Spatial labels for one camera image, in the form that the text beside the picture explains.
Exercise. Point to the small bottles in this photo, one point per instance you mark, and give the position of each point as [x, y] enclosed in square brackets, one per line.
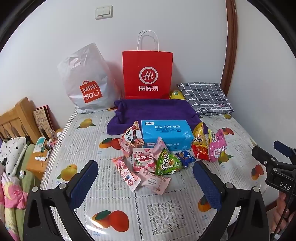
[52, 139]

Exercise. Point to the white light switch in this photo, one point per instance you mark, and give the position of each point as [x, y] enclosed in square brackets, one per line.
[104, 12]

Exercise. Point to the red snack packet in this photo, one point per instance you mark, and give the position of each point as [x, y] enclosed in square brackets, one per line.
[200, 153]

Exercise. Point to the pink white strawberry packet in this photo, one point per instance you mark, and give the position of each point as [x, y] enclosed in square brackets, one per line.
[144, 160]

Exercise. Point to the yellow green snack packet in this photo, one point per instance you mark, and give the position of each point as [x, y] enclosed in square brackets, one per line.
[177, 95]

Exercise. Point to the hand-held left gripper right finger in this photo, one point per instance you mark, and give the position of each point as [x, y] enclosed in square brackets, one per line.
[206, 185]

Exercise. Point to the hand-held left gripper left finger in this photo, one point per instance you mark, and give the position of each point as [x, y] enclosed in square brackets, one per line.
[86, 183]

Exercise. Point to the pink panda snack packet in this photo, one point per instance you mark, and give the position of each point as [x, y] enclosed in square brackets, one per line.
[129, 139]

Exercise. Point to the white pillow with black spots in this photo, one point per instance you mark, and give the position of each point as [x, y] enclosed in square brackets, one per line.
[12, 155]

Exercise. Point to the fruit print tablecloth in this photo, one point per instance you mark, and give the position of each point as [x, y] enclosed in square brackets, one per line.
[161, 208]

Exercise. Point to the green blanket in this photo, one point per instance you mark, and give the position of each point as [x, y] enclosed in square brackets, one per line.
[25, 183]

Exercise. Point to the red paper bag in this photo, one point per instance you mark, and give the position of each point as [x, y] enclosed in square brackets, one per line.
[148, 74]

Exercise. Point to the white tube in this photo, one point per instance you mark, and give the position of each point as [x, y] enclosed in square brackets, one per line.
[41, 158]

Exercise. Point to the person's right hand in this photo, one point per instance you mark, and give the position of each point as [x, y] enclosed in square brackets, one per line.
[278, 213]

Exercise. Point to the white plastic bag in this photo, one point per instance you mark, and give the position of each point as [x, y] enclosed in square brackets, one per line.
[87, 81]

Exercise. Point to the patterned book with red edge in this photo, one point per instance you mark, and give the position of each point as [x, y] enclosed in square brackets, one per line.
[41, 120]

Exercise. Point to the purple towel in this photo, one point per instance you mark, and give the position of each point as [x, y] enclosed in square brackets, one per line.
[157, 109]

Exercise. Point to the pink packet with yellow edge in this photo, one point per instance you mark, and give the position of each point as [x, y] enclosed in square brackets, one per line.
[217, 144]

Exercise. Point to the grey plaid folded cloth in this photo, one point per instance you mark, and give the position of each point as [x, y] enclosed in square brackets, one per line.
[204, 97]

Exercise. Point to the teal and white box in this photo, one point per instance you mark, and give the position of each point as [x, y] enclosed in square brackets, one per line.
[39, 144]

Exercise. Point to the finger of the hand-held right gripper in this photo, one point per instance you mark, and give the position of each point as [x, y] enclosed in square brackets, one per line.
[263, 155]
[283, 148]

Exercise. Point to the blue tissue pack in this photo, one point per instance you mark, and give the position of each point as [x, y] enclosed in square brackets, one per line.
[165, 134]

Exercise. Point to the small blue snack packet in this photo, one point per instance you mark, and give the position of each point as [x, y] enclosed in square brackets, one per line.
[185, 157]

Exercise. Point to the brown wooden door frame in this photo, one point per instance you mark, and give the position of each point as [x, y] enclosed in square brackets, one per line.
[231, 46]

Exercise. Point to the wooden headboard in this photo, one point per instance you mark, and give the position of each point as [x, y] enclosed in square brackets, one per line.
[16, 120]

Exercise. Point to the pink star cloth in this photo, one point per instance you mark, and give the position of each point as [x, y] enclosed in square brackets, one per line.
[12, 192]

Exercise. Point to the long pink candy packet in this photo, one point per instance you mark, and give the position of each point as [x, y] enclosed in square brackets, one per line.
[124, 173]

